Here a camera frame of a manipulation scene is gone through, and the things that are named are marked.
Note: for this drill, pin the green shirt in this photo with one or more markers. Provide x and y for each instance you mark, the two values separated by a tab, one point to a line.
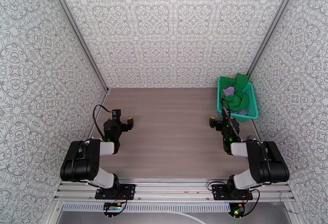
234	100

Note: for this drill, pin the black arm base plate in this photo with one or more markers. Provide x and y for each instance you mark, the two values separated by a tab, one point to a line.
217	192
128	191

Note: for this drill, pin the purple white striped tank top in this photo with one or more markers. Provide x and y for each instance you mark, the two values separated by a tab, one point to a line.
229	90

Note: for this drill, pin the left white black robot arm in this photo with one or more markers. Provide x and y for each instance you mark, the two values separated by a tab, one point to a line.
82	162

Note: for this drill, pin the teal plastic laundry basket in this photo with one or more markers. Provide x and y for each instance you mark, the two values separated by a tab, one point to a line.
252	103

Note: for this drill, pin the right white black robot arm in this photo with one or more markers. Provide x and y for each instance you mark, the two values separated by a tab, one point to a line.
269	164

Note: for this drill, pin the aluminium mounting rail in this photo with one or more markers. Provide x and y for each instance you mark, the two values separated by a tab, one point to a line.
174	187

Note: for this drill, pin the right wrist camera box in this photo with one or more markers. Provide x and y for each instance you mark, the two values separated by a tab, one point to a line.
225	114

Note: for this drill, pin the aluminium frame post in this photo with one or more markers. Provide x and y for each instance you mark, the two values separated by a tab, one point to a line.
273	26
76	31

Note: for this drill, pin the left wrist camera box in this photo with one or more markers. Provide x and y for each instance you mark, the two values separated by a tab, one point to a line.
116	115

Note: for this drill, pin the small circuit board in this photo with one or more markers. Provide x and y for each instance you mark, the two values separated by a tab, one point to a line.
112	207
237	211

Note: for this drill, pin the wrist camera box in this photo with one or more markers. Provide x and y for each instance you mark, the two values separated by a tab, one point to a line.
116	115
225	114

